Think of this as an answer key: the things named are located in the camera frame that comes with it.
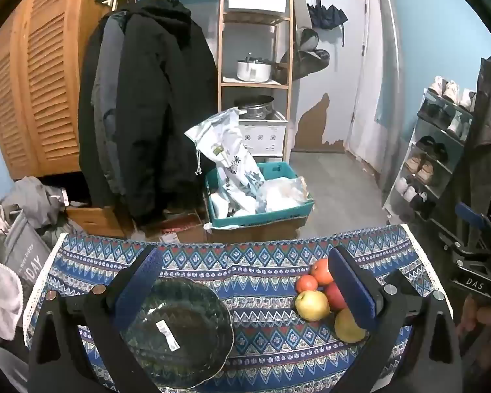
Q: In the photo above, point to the silver pipe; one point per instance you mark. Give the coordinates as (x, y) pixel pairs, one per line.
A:
(392, 69)

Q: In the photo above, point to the red apple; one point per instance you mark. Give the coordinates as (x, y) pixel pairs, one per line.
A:
(335, 294)

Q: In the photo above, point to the yellow-green pear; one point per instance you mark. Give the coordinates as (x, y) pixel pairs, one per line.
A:
(347, 329)
(312, 305)

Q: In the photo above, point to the brown hanging hat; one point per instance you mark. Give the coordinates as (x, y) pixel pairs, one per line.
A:
(307, 63)

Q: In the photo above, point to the clear plastic bag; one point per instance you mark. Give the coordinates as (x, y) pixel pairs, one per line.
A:
(284, 194)

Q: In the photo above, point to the dark blue umbrella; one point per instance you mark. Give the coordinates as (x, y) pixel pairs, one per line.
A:
(327, 16)

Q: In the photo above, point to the grey hanging jacket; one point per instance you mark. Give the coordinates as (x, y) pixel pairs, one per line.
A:
(106, 110)

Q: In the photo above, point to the white door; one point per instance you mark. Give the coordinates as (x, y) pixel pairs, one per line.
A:
(362, 69)

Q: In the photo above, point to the grey storage bag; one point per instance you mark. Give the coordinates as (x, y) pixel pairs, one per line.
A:
(24, 254)

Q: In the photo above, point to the wooden drawer box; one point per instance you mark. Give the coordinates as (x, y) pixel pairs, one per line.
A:
(94, 221)

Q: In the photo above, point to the dark hanging jacket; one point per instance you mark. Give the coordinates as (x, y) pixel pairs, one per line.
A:
(487, 131)

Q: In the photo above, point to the flat cardboard box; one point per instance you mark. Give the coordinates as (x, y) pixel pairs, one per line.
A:
(176, 229)

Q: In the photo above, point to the shoe rack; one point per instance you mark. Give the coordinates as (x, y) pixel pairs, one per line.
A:
(454, 151)

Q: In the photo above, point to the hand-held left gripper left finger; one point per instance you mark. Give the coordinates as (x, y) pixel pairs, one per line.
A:
(141, 282)

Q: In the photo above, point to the white cloth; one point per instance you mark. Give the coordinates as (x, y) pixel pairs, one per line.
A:
(0, 290)

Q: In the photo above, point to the large cardboard box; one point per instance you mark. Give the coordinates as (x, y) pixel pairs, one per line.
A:
(262, 232)

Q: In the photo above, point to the wooden louvered closet door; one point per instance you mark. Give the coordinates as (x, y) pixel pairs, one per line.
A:
(45, 69)

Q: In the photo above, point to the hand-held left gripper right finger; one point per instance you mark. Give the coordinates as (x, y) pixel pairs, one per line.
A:
(352, 290)

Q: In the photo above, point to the dark glass bowl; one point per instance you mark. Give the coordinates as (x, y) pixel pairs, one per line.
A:
(196, 315)

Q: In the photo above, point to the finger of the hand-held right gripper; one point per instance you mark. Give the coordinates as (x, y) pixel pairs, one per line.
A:
(470, 215)
(458, 243)

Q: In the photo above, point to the white printed bag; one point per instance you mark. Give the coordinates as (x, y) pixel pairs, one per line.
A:
(229, 147)

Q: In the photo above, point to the orange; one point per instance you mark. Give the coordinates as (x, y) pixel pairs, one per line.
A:
(321, 271)
(307, 283)

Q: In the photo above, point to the wooden shelf rack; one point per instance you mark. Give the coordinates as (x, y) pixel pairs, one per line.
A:
(221, 49)

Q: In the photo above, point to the teal box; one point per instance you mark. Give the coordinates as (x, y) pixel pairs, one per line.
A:
(266, 217)

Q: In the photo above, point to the grey clothes pile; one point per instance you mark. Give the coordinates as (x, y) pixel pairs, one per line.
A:
(32, 200)

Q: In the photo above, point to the blue patterned tablecloth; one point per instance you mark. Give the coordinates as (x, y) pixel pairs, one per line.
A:
(262, 278)

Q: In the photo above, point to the group of shoes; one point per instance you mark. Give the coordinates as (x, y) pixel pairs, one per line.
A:
(423, 168)

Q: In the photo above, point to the black hanging coat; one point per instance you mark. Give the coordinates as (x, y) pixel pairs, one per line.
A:
(155, 110)

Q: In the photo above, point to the person's right hand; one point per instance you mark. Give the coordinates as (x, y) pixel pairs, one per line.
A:
(485, 315)

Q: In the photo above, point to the white patterned storage box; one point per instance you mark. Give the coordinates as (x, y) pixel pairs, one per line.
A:
(266, 135)

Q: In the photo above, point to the metal pot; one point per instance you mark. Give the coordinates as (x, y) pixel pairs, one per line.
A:
(255, 106)

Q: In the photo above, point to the grey hanging cap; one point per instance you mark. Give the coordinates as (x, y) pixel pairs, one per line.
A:
(309, 40)

